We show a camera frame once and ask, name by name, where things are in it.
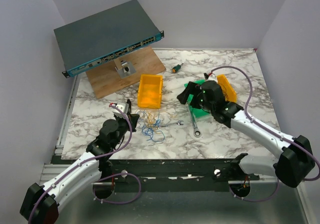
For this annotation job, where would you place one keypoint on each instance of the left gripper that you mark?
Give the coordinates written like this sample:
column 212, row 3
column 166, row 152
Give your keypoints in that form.
column 133, row 120

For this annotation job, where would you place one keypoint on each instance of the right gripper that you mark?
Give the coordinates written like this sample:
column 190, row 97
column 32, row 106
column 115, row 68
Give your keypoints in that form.
column 191, row 88

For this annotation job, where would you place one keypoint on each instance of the green plastic bin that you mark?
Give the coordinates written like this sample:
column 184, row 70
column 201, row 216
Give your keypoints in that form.
column 196, row 112

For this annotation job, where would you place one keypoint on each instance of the yellow plastic bin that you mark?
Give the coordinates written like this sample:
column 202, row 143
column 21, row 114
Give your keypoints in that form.
column 227, row 89
column 150, row 91

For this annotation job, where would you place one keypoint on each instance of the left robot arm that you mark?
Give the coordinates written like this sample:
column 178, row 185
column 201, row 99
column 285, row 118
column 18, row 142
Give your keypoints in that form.
column 42, row 203

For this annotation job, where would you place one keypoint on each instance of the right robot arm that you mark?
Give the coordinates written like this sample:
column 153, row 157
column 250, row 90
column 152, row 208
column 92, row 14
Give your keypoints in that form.
column 292, row 157

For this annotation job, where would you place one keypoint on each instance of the black T-shaped socket tool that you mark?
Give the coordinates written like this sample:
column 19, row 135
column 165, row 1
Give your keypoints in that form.
column 129, row 105

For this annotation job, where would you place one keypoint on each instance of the small open-end wrench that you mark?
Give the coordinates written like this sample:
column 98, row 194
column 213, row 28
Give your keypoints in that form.
column 180, row 123

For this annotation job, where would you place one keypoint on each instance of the ratcheting combination wrench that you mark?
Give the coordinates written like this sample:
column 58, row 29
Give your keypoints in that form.
column 197, row 132

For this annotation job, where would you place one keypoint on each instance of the plywood board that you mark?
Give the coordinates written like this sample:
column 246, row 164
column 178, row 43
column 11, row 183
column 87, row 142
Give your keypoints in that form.
column 105, row 80

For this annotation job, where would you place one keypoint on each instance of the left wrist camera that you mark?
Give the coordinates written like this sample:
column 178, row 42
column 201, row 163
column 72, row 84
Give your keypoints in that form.
column 123, row 107

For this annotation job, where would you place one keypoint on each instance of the metal bracket stand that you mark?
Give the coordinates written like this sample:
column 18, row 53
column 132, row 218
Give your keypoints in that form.
column 124, row 68

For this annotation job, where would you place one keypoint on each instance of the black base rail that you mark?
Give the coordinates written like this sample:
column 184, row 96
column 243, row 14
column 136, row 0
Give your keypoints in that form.
column 176, row 175

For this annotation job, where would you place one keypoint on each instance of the grey network switch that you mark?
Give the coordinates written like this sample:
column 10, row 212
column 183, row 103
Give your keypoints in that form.
column 105, row 36

